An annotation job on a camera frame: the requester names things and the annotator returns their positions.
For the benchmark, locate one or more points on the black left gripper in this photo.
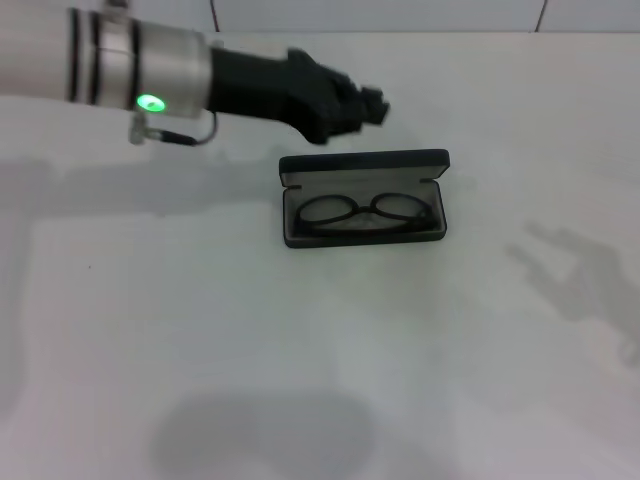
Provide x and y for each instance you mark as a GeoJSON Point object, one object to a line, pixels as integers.
{"type": "Point", "coordinates": [270, 90]}

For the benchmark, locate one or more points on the black glasses case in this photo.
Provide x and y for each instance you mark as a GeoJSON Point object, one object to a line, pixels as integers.
{"type": "Point", "coordinates": [360, 160]}

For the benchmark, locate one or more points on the black glasses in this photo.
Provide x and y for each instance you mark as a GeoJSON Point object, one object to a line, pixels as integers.
{"type": "Point", "coordinates": [367, 210]}

